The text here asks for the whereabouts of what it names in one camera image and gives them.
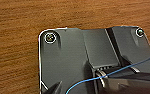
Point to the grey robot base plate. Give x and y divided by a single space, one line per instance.
74 56

